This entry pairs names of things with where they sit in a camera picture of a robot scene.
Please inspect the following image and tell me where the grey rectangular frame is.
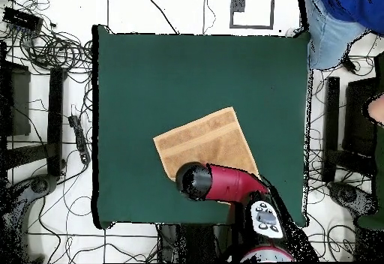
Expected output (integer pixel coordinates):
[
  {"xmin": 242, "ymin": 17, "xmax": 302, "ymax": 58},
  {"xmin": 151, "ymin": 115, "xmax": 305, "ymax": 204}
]
[{"xmin": 229, "ymin": 0, "xmax": 275, "ymax": 30}]

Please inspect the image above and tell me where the person's hand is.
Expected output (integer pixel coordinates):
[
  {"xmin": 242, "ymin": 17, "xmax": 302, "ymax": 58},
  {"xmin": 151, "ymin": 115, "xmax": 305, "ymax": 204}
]
[{"xmin": 367, "ymin": 93, "xmax": 384, "ymax": 127}]

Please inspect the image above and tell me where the dark green table cloth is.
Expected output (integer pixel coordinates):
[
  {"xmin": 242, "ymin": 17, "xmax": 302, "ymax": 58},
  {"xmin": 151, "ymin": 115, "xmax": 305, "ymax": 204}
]
[{"xmin": 91, "ymin": 24, "xmax": 314, "ymax": 230}]

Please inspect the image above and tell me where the person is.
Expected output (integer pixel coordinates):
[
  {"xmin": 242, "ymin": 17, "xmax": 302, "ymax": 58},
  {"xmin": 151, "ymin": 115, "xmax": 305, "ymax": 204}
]
[{"xmin": 299, "ymin": 0, "xmax": 384, "ymax": 71}]

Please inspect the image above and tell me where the tangle of black cables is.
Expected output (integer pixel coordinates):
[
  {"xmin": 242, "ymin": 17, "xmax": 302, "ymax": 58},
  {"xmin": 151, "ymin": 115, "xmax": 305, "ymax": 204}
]
[{"xmin": 17, "ymin": 29, "xmax": 94, "ymax": 73}]

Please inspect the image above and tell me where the black stand bar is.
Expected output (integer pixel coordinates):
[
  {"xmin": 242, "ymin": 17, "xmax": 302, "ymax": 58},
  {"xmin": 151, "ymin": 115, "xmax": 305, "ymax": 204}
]
[
  {"xmin": 322, "ymin": 76, "xmax": 341, "ymax": 182},
  {"xmin": 46, "ymin": 67, "xmax": 65, "ymax": 176}
]

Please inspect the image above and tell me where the black power adapter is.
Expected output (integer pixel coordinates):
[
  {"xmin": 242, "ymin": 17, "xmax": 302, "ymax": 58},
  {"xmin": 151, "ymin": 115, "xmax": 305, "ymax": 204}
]
[{"xmin": 341, "ymin": 57, "xmax": 358, "ymax": 74}]

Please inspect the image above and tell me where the dark grey stand leg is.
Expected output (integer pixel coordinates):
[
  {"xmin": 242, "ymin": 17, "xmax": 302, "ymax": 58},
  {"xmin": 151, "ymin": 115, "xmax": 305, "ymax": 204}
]
[
  {"xmin": 328, "ymin": 181, "xmax": 379, "ymax": 217},
  {"xmin": 0, "ymin": 173, "xmax": 59, "ymax": 263}
]

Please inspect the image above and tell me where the orange terry towel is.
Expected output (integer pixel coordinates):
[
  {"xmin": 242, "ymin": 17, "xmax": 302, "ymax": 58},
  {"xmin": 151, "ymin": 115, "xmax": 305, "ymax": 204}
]
[{"xmin": 152, "ymin": 106, "xmax": 260, "ymax": 206}]

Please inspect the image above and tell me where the black flat panel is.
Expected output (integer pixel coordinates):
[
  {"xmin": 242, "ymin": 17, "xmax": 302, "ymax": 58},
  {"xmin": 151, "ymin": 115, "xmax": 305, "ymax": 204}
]
[
  {"xmin": 343, "ymin": 77, "xmax": 379, "ymax": 157},
  {"xmin": 0, "ymin": 61, "xmax": 32, "ymax": 137}
]

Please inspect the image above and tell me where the flat black device box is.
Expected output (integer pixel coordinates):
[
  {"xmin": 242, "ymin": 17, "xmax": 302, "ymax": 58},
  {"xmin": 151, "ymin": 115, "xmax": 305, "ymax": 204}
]
[{"xmin": 2, "ymin": 6, "xmax": 44, "ymax": 32}]

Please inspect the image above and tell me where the black power strip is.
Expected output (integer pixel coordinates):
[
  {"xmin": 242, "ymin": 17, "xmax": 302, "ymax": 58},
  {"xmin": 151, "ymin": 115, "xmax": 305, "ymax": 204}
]
[{"xmin": 67, "ymin": 114, "xmax": 92, "ymax": 165}]

